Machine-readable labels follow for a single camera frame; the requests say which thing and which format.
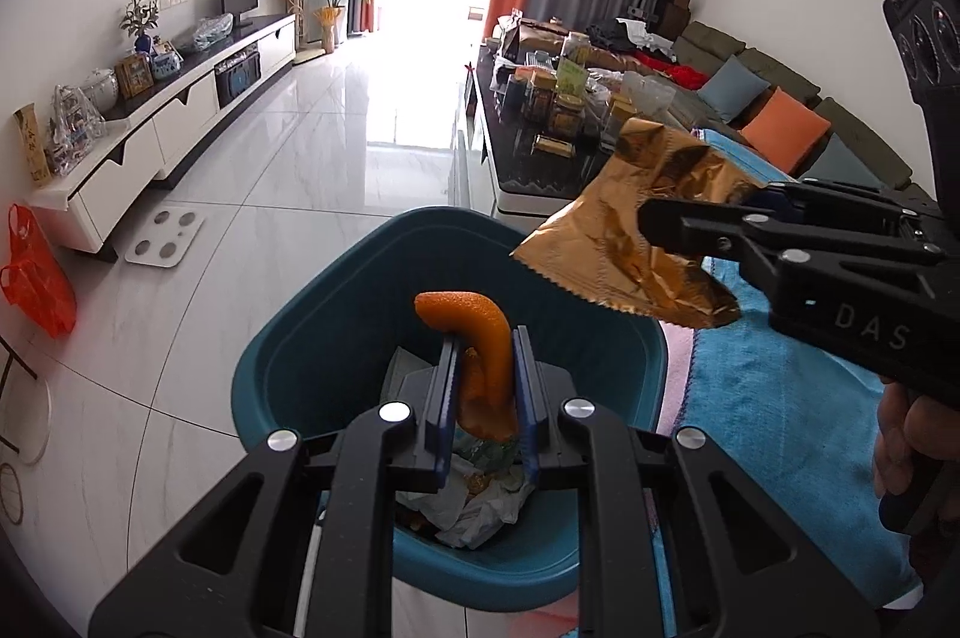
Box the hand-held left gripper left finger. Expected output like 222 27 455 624
90 327 466 638

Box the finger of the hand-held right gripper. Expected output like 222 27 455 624
746 179 944 223
637 198 947 270

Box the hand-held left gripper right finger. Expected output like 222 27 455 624
510 323 882 638

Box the green and white packet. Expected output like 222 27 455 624
450 434 520 468

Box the orange peel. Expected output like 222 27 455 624
415 291 520 444

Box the large gold foil wrapper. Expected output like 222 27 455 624
510 117 760 332

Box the teal plastic bin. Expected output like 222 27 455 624
231 207 668 594

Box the person's right hand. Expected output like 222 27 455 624
872 381 960 508

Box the blue-grey cushion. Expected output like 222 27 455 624
697 61 773 125
802 132 887 189

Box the green and brown sofa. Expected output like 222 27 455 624
585 19 938 206

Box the orange cushion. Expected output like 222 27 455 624
739 87 833 174

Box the crumpled white paper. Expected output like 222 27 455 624
382 345 538 550

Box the blue printed tablecloth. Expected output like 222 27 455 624
651 128 935 609

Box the pink cloth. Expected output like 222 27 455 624
660 321 707 433

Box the red cloth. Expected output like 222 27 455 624
637 49 710 89

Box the black glass coffee table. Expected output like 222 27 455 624
471 46 625 221

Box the group of jars and packets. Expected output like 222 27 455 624
484 12 676 140

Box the black clothing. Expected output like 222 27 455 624
589 19 647 56

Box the white bathroom scale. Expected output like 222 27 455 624
124 210 206 268

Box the white and black TV cabinet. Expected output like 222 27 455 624
30 12 298 264

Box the red plastic bag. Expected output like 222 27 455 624
0 203 78 339

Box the clear plastic bag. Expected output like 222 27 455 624
193 13 236 52

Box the blue and white ceramic box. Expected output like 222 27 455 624
150 42 185 82

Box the framed picture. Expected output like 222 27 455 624
116 55 155 100

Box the clear bag with box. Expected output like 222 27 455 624
49 83 107 176

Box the white ceramic jar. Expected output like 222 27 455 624
81 68 119 112

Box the tall yellow box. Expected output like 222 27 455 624
13 104 55 187

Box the small plant in blue vase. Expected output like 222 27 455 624
120 0 166 59

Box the round wire stool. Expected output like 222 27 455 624
0 338 55 528

